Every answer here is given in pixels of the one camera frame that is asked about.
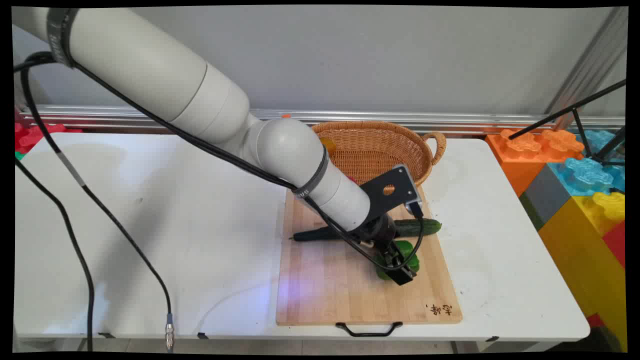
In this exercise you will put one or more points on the grey foam block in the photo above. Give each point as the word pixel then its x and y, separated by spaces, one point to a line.
pixel 545 195

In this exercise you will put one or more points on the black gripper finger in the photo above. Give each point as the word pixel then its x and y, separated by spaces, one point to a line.
pixel 409 261
pixel 397 272

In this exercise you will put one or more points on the red studded foam block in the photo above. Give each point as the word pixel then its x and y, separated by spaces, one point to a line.
pixel 35 137

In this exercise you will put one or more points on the green bell pepper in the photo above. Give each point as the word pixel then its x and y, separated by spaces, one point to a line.
pixel 406 246

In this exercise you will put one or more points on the dark green cucumber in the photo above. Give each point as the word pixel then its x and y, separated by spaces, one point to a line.
pixel 427 227

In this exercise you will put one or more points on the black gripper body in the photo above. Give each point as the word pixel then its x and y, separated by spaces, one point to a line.
pixel 379 232

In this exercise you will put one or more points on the blue foam block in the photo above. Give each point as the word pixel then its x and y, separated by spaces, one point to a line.
pixel 585 175

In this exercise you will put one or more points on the bamboo cutting board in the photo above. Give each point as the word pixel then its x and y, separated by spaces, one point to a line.
pixel 330 290

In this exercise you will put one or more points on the yellow orange toy fruit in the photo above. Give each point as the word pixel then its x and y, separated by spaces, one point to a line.
pixel 328 146

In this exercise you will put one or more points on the aluminium rail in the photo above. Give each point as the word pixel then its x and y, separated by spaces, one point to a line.
pixel 475 120

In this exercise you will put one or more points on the black table edge clip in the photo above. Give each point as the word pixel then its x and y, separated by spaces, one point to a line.
pixel 106 335
pixel 492 339
pixel 202 335

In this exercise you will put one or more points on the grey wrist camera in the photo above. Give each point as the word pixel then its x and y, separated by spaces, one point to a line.
pixel 415 207

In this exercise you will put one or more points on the black tripod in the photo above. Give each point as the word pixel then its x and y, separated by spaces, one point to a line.
pixel 574 107

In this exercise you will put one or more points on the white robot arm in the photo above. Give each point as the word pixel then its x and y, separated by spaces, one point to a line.
pixel 150 65

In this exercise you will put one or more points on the orange foam block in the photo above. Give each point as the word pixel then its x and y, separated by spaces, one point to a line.
pixel 515 167

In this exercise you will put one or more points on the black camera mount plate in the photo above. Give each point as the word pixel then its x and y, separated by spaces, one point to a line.
pixel 402 192

